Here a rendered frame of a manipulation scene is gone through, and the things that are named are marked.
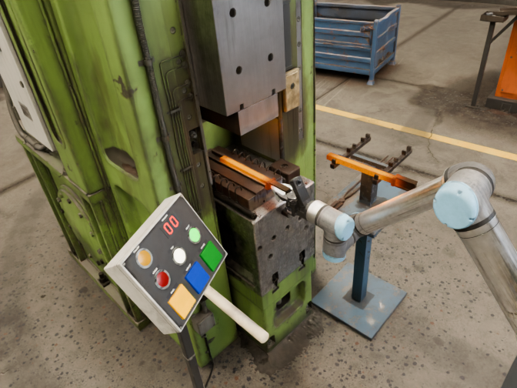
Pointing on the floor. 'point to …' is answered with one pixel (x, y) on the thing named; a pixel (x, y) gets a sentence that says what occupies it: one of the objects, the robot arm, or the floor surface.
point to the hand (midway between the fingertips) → (275, 185)
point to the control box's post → (189, 357)
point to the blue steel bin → (355, 37)
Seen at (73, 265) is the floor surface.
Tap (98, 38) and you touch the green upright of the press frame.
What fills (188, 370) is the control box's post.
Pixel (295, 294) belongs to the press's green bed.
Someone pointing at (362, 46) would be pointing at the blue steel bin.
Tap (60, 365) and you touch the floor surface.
